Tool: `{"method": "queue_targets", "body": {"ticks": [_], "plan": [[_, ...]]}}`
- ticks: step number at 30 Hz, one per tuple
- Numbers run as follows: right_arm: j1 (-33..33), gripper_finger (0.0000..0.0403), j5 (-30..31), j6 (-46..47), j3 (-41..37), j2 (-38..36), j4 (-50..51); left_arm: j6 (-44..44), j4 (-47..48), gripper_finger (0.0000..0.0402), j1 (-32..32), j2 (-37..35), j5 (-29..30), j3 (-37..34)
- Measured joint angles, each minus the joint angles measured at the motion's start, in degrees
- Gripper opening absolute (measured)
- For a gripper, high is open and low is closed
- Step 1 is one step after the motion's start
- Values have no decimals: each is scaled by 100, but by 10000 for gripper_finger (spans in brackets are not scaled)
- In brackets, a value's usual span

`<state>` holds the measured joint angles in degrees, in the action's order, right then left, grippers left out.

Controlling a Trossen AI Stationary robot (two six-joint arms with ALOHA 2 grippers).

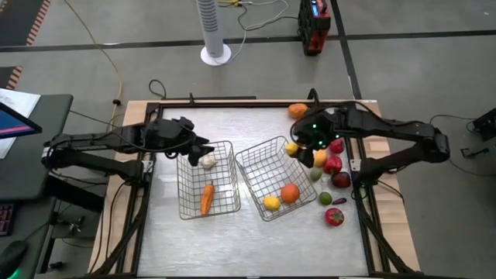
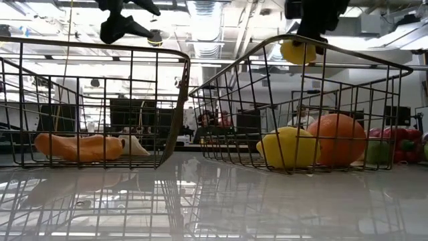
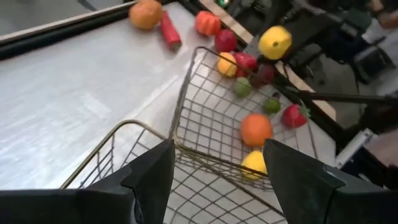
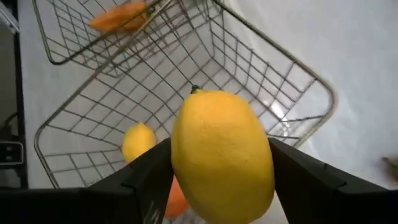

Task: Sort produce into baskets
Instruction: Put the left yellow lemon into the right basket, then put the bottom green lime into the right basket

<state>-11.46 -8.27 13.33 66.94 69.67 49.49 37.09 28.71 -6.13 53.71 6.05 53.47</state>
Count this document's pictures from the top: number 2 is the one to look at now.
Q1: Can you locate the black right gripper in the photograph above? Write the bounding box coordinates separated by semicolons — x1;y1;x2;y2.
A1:
292;0;350;56

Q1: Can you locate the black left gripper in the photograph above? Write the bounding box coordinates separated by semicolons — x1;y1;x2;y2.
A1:
95;0;161;44

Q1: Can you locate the yellow lemon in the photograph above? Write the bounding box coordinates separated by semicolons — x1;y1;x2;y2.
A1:
255;126;321;169
280;39;317;66

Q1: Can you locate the metal wire basket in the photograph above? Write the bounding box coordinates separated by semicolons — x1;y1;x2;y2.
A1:
189;33;415;175
0;35;191;170

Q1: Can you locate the orange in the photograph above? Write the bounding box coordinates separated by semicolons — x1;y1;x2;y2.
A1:
306;112;368;167

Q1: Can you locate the red bell pepper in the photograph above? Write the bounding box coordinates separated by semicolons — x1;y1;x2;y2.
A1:
384;128;425;164

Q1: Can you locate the white tapered object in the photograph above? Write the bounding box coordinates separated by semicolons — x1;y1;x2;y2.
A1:
118;135;151;157

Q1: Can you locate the long orange pepper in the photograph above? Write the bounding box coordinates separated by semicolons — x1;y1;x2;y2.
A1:
33;133;125;163

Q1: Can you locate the round black ceiling fixture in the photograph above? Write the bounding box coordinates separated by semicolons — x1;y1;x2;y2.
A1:
148;29;164;47

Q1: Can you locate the grey ceiling unit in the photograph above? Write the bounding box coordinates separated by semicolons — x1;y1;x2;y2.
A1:
354;15;382;34

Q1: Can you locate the person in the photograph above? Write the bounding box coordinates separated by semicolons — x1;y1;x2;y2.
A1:
197;110;218;135
287;106;317;130
217;110;233;130

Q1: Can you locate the large black monitor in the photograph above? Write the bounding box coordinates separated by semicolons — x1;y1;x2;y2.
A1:
109;98;177;135

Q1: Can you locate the black panel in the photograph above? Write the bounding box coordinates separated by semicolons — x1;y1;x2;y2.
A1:
236;108;261;135

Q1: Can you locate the white column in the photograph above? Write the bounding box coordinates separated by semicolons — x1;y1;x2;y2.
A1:
55;77;84;114

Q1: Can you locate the grey horizontal pipe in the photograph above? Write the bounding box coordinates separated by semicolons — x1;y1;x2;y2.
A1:
334;63;428;71

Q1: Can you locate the small black monitor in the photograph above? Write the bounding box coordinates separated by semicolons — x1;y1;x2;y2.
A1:
384;106;412;127

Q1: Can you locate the black equipment stand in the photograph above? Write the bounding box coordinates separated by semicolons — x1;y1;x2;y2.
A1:
411;112;425;135

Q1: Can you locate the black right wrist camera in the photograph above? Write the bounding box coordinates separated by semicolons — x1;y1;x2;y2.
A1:
284;0;304;20

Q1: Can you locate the silver ceiling duct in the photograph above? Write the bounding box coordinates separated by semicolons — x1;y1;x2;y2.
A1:
187;0;223;60

